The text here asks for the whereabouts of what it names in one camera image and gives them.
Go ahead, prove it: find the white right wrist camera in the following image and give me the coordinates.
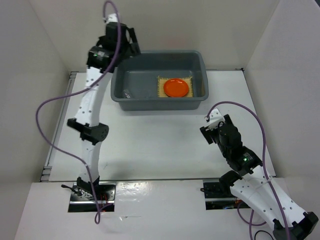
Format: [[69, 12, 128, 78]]
[[205, 108, 225, 130]]

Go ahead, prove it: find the orange plastic bowl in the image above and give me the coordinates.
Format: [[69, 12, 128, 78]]
[[163, 78, 189, 98]]

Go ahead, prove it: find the grey plastic bin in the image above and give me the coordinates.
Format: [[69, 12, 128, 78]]
[[110, 50, 209, 111]]

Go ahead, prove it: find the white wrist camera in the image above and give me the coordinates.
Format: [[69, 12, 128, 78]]
[[103, 13, 119, 25], [205, 108, 225, 130]]

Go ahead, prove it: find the yellow woven bamboo mat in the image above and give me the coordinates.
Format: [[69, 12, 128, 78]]
[[157, 76, 194, 98]]

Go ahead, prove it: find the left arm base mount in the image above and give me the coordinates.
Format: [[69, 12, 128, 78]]
[[61, 182, 116, 213]]

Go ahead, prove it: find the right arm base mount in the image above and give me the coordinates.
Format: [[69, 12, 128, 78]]
[[200, 179, 241, 210]]

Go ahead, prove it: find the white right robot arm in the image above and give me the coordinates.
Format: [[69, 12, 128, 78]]
[[200, 109, 319, 240]]

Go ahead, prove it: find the black cable loop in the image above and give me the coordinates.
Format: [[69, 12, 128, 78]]
[[254, 230, 274, 240]]

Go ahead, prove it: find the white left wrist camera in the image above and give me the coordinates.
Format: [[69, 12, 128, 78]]
[[103, 13, 119, 25]]

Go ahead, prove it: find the clear plastic cup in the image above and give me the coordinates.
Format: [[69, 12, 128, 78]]
[[122, 89, 135, 99]]

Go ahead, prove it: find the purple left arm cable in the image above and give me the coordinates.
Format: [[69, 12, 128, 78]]
[[35, 0, 123, 225]]

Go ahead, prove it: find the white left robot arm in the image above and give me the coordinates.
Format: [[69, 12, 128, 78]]
[[67, 22, 141, 200]]

